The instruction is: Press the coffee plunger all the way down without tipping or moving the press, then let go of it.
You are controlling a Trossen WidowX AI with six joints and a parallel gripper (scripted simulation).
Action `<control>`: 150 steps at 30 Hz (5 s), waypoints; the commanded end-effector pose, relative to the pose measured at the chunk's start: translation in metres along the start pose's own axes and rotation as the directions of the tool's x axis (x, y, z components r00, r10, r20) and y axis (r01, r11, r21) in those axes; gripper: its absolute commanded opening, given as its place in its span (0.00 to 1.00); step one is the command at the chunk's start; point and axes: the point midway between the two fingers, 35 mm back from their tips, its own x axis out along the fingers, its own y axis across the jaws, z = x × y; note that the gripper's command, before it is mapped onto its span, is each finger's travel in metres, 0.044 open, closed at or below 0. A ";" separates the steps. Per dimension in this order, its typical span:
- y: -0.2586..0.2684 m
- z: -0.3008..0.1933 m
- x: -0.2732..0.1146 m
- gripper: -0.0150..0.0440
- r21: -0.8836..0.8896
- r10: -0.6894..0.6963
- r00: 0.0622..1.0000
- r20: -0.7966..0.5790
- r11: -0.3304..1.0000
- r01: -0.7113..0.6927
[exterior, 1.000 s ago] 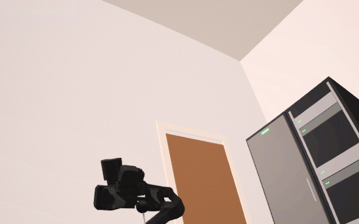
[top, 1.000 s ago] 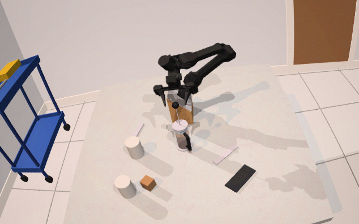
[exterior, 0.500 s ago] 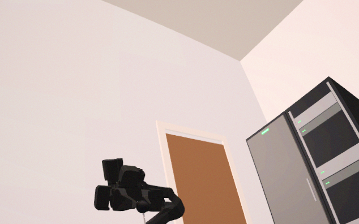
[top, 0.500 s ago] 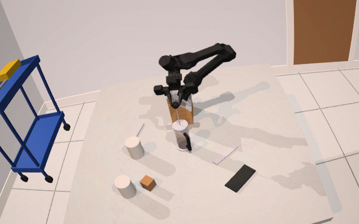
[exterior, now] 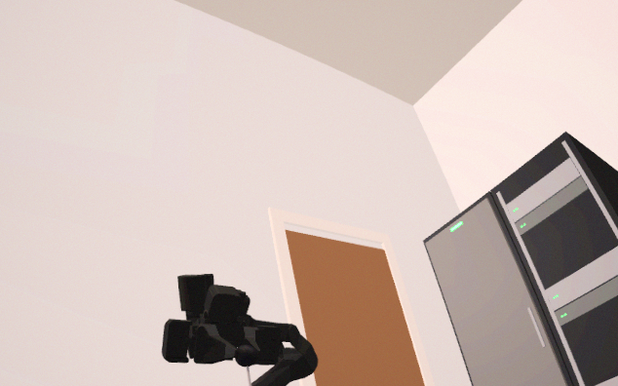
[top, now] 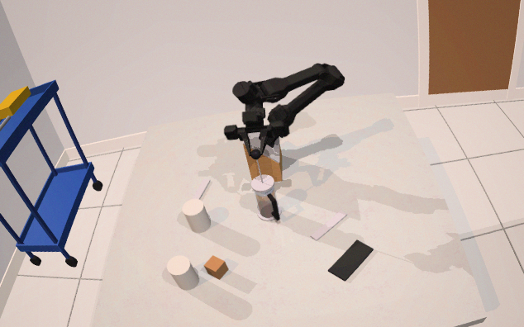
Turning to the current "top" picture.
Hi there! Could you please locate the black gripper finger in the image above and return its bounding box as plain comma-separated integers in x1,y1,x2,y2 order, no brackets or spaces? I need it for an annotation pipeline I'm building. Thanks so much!
236,131,251,156
260,129,273,155

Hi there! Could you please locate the grey cylinder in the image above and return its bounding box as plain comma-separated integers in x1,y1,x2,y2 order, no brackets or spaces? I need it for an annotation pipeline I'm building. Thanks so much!
183,199,211,233
167,255,199,291

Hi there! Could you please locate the black flat rectangular mat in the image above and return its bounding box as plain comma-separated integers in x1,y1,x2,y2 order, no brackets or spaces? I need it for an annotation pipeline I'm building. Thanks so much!
328,240,374,281

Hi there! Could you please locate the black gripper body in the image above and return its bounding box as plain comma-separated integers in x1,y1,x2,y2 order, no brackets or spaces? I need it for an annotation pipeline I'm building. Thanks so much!
224,106,286,140

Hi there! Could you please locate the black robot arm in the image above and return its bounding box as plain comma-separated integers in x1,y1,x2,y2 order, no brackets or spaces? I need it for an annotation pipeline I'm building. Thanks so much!
232,63,345,148

